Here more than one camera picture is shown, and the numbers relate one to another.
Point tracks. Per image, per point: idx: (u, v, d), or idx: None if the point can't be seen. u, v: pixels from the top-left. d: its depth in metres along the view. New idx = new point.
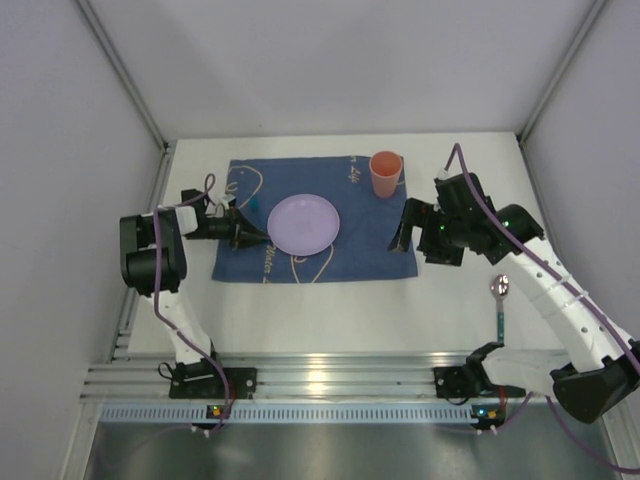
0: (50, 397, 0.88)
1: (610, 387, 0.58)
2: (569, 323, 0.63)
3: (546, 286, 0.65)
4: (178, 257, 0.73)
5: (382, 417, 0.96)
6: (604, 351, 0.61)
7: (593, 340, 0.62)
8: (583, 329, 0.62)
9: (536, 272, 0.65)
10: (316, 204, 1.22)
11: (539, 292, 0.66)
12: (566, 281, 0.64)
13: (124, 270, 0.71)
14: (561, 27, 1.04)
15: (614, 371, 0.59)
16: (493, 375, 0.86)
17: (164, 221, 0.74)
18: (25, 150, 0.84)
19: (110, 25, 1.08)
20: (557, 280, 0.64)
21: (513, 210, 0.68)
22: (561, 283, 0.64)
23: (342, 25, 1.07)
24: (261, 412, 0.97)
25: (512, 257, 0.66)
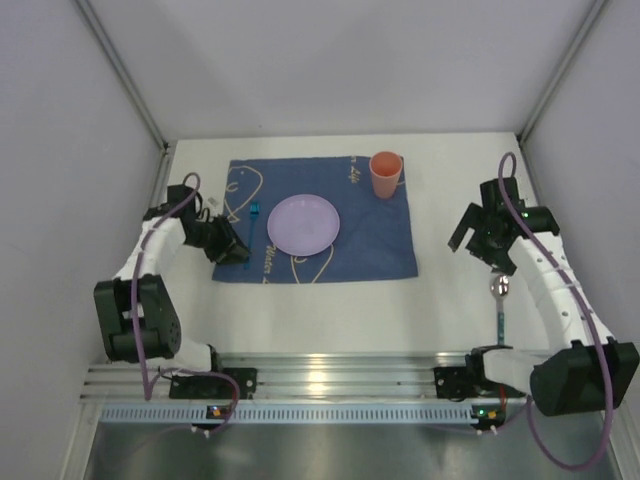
0: (51, 397, 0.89)
1: (571, 369, 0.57)
2: (553, 304, 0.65)
3: (541, 269, 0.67)
4: (168, 330, 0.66)
5: (383, 417, 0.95)
6: (577, 334, 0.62)
7: (569, 322, 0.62)
8: (563, 312, 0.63)
9: (537, 257, 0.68)
10: (316, 204, 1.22)
11: (536, 275, 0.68)
12: (562, 269, 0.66)
13: (109, 347, 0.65)
14: (561, 27, 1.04)
15: (580, 355, 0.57)
16: (490, 371, 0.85)
17: (146, 292, 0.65)
18: (25, 150, 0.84)
19: (110, 25, 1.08)
20: (554, 267, 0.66)
21: (539, 209, 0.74)
22: (557, 270, 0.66)
23: (343, 26, 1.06)
24: (261, 412, 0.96)
25: (521, 243, 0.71)
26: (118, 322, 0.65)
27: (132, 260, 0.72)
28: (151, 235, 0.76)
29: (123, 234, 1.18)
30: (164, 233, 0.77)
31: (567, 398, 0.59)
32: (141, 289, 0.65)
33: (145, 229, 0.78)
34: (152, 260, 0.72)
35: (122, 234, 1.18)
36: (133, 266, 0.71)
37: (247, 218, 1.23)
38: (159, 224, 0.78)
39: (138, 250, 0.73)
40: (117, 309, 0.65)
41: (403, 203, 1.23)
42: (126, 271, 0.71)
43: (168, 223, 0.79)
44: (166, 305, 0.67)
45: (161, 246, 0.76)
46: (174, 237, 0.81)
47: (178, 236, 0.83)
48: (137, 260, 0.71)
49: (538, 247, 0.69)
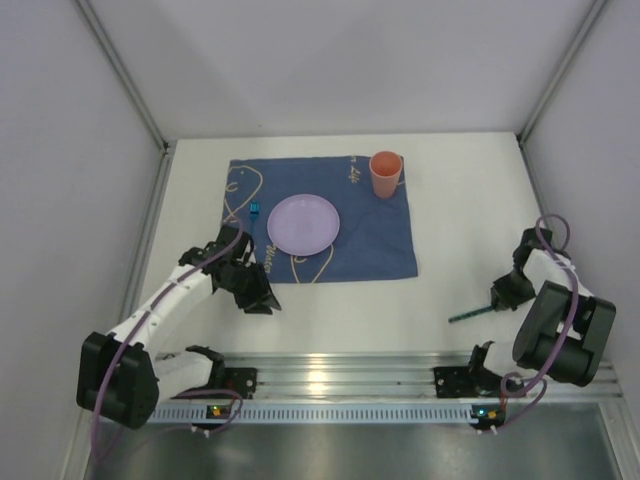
0: (51, 397, 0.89)
1: (550, 297, 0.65)
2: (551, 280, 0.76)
3: (544, 260, 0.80)
4: (138, 403, 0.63)
5: (381, 417, 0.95)
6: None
7: None
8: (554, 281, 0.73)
9: (545, 258, 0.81)
10: (316, 204, 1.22)
11: (543, 269, 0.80)
12: (563, 263, 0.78)
13: (79, 393, 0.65)
14: (561, 26, 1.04)
15: (559, 289, 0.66)
16: (490, 364, 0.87)
17: (127, 366, 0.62)
18: (25, 150, 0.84)
19: (109, 25, 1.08)
20: (556, 261, 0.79)
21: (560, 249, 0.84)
22: (558, 263, 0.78)
23: (341, 27, 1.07)
24: (261, 412, 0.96)
25: (535, 257, 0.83)
26: (96, 378, 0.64)
27: (134, 318, 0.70)
28: (169, 291, 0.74)
29: (123, 234, 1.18)
30: (183, 291, 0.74)
31: (542, 333, 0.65)
32: (124, 360, 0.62)
33: (167, 282, 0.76)
34: (154, 323, 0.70)
35: (122, 234, 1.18)
36: (131, 324, 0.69)
37: (247, 218, 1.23)
38: (183, 278, 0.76)
39: (146, 309, 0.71)
40: (99, 365, 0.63)
41: (403, 203, 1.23)
42: (121, 330, 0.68)
43: (196, 276, 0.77)
44: (148, 379, 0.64)
45: (172, 307, 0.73)
46: (195, 295, 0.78)
47: (202, 291, 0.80)
48: (139, 320, 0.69)
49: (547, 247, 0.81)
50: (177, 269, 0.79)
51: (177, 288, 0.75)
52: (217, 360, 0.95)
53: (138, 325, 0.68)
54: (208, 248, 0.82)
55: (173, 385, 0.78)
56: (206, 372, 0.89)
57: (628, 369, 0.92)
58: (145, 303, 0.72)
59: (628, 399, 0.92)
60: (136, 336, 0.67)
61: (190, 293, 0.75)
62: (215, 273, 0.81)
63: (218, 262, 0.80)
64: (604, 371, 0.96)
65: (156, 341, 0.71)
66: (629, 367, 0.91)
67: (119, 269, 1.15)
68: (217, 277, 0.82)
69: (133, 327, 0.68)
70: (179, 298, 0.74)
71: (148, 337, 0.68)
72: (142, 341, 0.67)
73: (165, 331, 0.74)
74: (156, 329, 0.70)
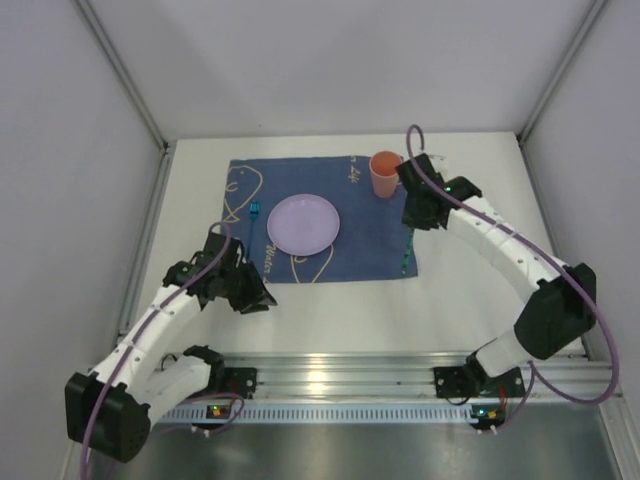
0: (50, 398, 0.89)
1: (545, 304, 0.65)
2: (508, 257, 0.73)
3: (474, 224, 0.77)
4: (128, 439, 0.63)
5: (382, 417, 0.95)
6: (539, 274, 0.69)
7: (527, 264, 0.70)
8: (519, 260, 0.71)
9: (476, 222, 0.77)
10: (316, 204, 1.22)
11: (474, 232, 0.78)
12: (499, 224, 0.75)
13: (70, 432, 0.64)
14: (561, 26, 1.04)
15: (548, 292, 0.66)
16: (489, 367, 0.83)
17: (111, 408, 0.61)
18: (26, 150, 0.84)
19: (109, 25, 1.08)
20: (492, 225, 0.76)
21: (457, 182, 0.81)
22: (496, 226, 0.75)
23: (341, 27, 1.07)
24: (261, 412, 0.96)
25: (455, 215, 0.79)
26: (82, 415, 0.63)
27: (117, 354, 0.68)
28: (153, 319, 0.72)
29: (123, 234, 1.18)
30: (166, 318, 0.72)
31: (556, 333, 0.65)
32: (109, 402, 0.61)
33: (150, 308, 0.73)
34: (138, 359, 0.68)
35: (122, 234, 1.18)
36: (114, 361, 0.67)
37: (247, 218, 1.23)
38: (166, 303, 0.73)
39: (128, 344, 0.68)
40: (85, 407, 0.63)
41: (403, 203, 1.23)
42: (105, 368, 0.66)
43: (180, 299, 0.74)
44: (136, 416, 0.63)
45: (157, 337, 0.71)
46: (183, 315, 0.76)
47: (189, 309, 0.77)
48: (121, 357, 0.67)
49: (476, 213, 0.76)
50: (161, 289, 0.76)
51: (160, 314, 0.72)
52: (218, 361, 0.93)
53: (120, 364, 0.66)
54: (192, 265, 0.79)
55: (171, 399, 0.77)
56: (205, 378, 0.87)
57: (628, 369, 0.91)
58: (127, 338, 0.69)
59: (629, 399, 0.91)
60: (120, 375, 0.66)
61: (175, 319, 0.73)
62: (203, 290, 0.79)
63: (204, 280, 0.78)
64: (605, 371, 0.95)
65: (142, 376, 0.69)
66: (629, 366, 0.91)
67: (119, 270, 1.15)
68: (204, 294, 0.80)
69: (116, 366, 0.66)
70: (161, 327, 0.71)
71: (131, 378, 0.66)
72: (126, 380, 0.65)
73: (153, 361, 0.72)
74: (140, 364, 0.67)
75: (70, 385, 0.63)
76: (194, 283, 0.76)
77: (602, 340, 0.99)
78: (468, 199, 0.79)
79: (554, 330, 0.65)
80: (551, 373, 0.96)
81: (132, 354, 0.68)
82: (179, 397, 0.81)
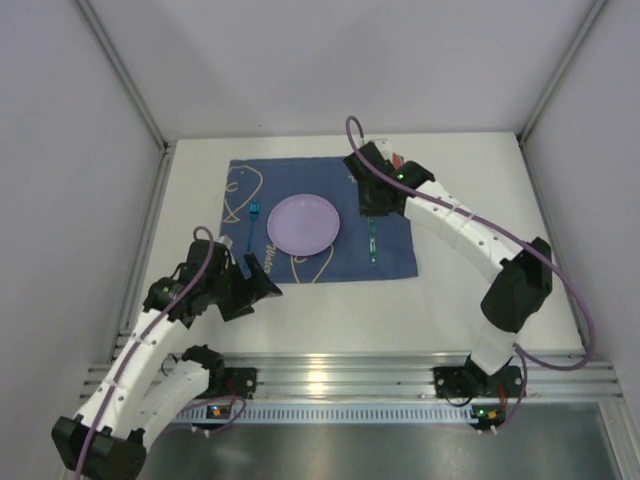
0: (51, 400, 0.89)
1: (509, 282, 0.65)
2: (469, 240, 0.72)
3: (430, 211, 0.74)
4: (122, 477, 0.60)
5: (382, 417, 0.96)
6: (500, 254, 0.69)
7: (489, 246, 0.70)
8: (480, 242, 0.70)
9: (433, 208, 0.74)
10: (316, 204, 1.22)
11: (432, 220, 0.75)
12: (458, 208, 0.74)
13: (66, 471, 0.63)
14: (561, 26, 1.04)
15: (511, 271, 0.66)
16: (485, 364, 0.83)
17: (97, 452, 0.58)
18: (25, 150, 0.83)
19: (108, 24, 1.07)
20: (450, 210, 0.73)
21: (407, 167, 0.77)
22: (454, 211, 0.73)
23: (341, 27, 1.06)
24: (261, 412, 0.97)
25: (410, 203, 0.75)
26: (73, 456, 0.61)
27: (100, 394, 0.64)
28: (135, 352, 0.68)
29: (123, 234, 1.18)
30: (149, 349, 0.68)
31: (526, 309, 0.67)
32: (94, 446, 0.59)
33: (131, 340, 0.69)
34: (121, 397, 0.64)
35: (122, 235, 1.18)
36: (98, 401, 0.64)
37: (247, 218, 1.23)
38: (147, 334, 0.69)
39: (111, 383, 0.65)
40: (74, 448, 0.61)
41: None
42: (89, 410, 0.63)
43: (161, 327, 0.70)
44: (126, 452, 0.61)
45: (141, 370, 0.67)
46: (168, 343, 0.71)
47: (175, 335, 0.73)
48: (104, 398, 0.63)
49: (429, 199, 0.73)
50: (143, 315, 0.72)
51: (142, 346, 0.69)
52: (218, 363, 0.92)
53: (103, 406, 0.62)
54: (173, 284, 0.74)
55: (166, 415, 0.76)
56: (204, 382, 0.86)
57: (628, 370, 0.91)
58: (108, 375, 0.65)
59: (629, 399, 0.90)
60: (105, 416, 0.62)
61: (158, 348, 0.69)
62: (186, 309, 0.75)
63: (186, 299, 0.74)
64: (604, 371, 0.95)
65: (131, 412, 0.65)
66: (629, 366, 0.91)
67: (120, 270, 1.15)
68: (188, 312, 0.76)
69: (99, 408, 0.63)
70: (143, 359, 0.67)
71: (116, 418, 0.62)
72: (113, 421, 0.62)
73: (142, 393, 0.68)
74: (124, 402, 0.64)
75: (56, 430, 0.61)
76: (177, 305, 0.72)
77: (602, 340, 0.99)
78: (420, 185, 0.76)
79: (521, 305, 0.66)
80: (552, 374, 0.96)
81: (116, 392, 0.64)
82: (176, 410, 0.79)
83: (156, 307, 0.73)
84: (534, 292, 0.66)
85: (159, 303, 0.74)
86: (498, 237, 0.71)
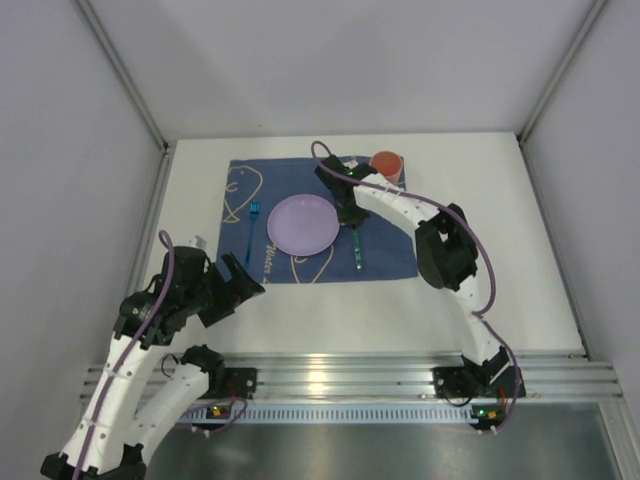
0: (51, 400, 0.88)
1: (428, 238, 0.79)
2: (396, 210, 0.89)
3: (370, 193, 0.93)
4: None
5: (382, 417, 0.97)
6: (419, 218, 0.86)
7: (411, 213, 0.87)
8: (405, 211, 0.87)
9: (372, 191, 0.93)
10: (316, 204, 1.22)
11: (373, 200, 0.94)
12: (390, 188, 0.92)
13: None
14: (561, 26, 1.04)
15: (427, 227, 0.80)
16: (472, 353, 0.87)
17: None
18: (25, 150, 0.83)
19: (109, 24, 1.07)
20: (383, 190, 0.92)
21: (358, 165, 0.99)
22: (387, 191, 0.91)
23: (341, 27, 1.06)
24: (261, 412, 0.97)
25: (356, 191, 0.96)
26: None
27: (82, 432, 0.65)
28: (110, 387, 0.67)
29: (123, 234, 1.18)
30: (124, 383, 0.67)
31: (445, 264, 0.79)
32: None
33: (106, 373, 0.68)
34: (102, 436, 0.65)
35: (122, 234, 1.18)
36: (81, 440, 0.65)
37: (247, 218, 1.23)
38: (120, 366, 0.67)
39: (89, 423, 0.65)
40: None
41: None
42: (74, 448, 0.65)
43: (134, 357, 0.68)
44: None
45: (118, 407, 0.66)
46: (146, 370, 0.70)
47: (152, 359, 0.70)
48: (86, 438, 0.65)
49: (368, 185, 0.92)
50: (115, 344, 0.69)
51: (117, 379, 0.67)
52: (218, 364, 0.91)
53: (85, 446, 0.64)
54: (144, 303, 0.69)
55: (164, 426, 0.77)
56: (205, 384, 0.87)
57: (628, 369, 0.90)
58: (87, 415, 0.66)
59: (629, 399, 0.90)
60: (90, 454, 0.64)
61: (133, 380, 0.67)
62: (160, 329, 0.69)
63: (156, 320, 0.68)
64: (605, 371, 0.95)
65: (117, 443, 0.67)
66: (629, 366, 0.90)
67: (120, 270, 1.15)
68: (163, 332, 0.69)
69: (83, 447, 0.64)
70: (119, 394, 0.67)
71: (100, 458, 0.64)
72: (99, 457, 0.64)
73: (127, 421, 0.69)
74: (106, 440, 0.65)
75: (45, 470, 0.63)
76: (147, 327, 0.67)
77: (602, 340, 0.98)
78: (366, 177, 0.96)
79: (442, 261, 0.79)
80: (551, 374, 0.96)
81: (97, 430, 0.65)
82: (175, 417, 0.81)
83: (128, 330, 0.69)
84: (456, 253, 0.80)
85: (130, 325, 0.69)
86: (421, 206, 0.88)
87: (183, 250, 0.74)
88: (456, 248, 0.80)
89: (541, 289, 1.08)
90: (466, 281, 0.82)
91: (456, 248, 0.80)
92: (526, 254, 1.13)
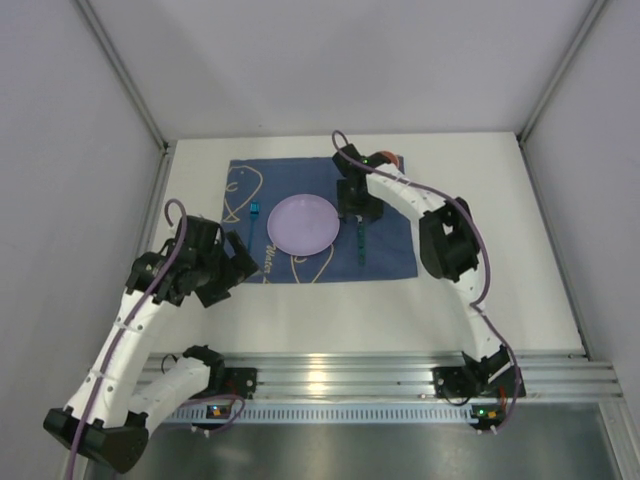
0: (49, 398, 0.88)
1: (430, 226, 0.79)
2: (404, 199, 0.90)
3: (382, 182, 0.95)
4: (118, 461, 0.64)
5: (381, 417, 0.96)
6: (424, 207, 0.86)
7: (416, 203, 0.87)
8: (412, 200, 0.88)
9: (383, 179, 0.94)
10: (317, 204, 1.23)
11: (383, 189, 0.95)
12: (400, 178, 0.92)
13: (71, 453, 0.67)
14: (561, 26, 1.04)
15: (431, 216, 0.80)
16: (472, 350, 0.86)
17: (91, 443, 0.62)
18: (25, 151, 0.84)
19: (109, 25, 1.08)
20: (394, 179, 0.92)
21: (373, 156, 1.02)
22: (398, 181, 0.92)
23: (341, 27, 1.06)
24: (261, 412, 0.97)
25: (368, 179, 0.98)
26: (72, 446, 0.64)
27: (89, 385, 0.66)
28: (120, 340, 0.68)
29: (123, 234, 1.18)
30: (134, 336, 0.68)
31: (445, 253, 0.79)
32: (87, 437, 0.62)
33: (116, 327, 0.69)
34: (110, 389, 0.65)
35: (122, 234, 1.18)
36: (87, 392, 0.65)
37: (247, 218, 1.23)
38: (131, 320, 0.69)
39: (98, 375, 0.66)
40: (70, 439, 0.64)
41: None
42: (79, 402, 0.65)
43: (146, 311, 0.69)
44: (118, 439, 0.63)
45: (127, 360, 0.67)
46: (155, 328, 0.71)
47: (163, 316, 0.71)
48: (93, 391, 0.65)
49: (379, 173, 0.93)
50: (126, 298, 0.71)
51: (128, 333, 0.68)
52: (219, 363, 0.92)
53: (92, 398, 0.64)
54: (157, 260, 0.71)
55: (168, 403, 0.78)
56: (204, 381, 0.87)
57: (628, 370, 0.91)
58: (96, 367, 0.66)
59: (629, 399, 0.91)
60: (96, 407, 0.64)
61: (143, 335, 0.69)
62: (173, 285, 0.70)
63: (170, 275, 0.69)
64: (604, 371, 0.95)
65: (123, 401, 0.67)
66: (629, 366, 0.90)
67: (119, 270, 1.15)
68: (176, 289, 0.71)
69: (89, 398, 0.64)
70: (129, 348, 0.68)
71: (107, 411, 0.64)
72: (103, 411, 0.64)
73: (134, 380, 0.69)
74: (113, 393, 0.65)
75: (49, 423, 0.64)
76: (160, 281, 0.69)
77: (601, 340, 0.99)
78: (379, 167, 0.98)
79: (442, 250, 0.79)
80: (551, 373, 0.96)
81: (104, 384, 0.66)
82: (181, 397, 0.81)
83: (140, 286, 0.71)
84: (457, 244, 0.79)
85: (143, 281, 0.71)
86: (428, 197, 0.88)
87: (198, 218, 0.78)
88: (459, 241, 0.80)
89: (540, 289, 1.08)
90: (465, 274, 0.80)
91: (458, 240, 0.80)
92: (526, 254, 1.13)
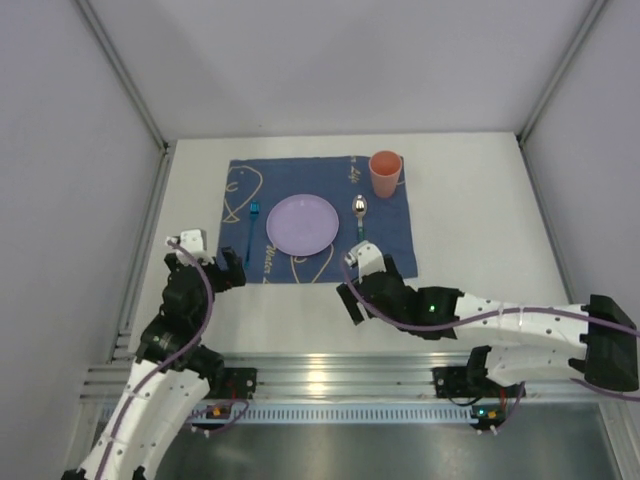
0: (51, 400, 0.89)
1: (608, 359, 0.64)
2: (533, 332, 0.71)
3: (477, 324, 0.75)
4: None
5: (381, 417, 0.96)
6: (575, 333, 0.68)
7: (566, 329, 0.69)
8: (548, 330, 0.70)
9: (481, 322, 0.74)
10: (316, 204, 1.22)
11: (484, 328, 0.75)
12: (504, 309, 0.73)
13: None
14: (561, 25, 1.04)
15: (597, 346, 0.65)
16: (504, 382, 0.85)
17: None
18: (24, 149, 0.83)
19: (108, 23, 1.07)
20: (498, 314, 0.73)
21: (433, 290, 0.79)
22: (503, 313, 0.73)
23: (341, 26, 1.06)
24: (261, 412, 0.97)
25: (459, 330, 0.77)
26: None
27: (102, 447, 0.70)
28: (129, 406, 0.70)
29: (124, 234, 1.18)
30: (142, 404, 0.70)
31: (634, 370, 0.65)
32: None
33: (126, 393, 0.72)
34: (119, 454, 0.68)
35: (122, 235, 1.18)
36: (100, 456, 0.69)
37: (247, 218, 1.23)
38: (139, 388, 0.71)
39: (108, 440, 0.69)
40: None
41: (403, 203, 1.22)
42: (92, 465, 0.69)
43: (154, 381, 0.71)
44: None
45: (135, 426, 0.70)
46: (162, 392, 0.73)
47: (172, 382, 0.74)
48: (104, 454, 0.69)
49: (477, 317, 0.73)
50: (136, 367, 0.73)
51: (136, 400, 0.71)
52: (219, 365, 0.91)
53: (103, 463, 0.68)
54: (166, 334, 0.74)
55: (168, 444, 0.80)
56: (205, 388, 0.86)
57: None
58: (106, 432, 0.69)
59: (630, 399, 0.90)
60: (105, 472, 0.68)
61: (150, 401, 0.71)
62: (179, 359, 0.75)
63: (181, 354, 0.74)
64: None
65: (131, 462, 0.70)
66: None
67: (120, 270, 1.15)
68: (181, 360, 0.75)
69: (100, 464, 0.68)
70: (137, 413, 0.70)
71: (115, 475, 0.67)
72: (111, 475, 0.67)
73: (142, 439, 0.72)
74: (122, 457, 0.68)
75: None
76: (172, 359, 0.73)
77: None
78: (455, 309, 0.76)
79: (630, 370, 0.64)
80: None
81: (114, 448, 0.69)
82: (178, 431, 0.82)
83: (149, 356, 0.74)
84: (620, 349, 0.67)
85: (151, 351, 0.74)
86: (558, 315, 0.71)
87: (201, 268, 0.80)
88: None
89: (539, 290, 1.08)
90: None
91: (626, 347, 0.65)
92: (526, 254, 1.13)
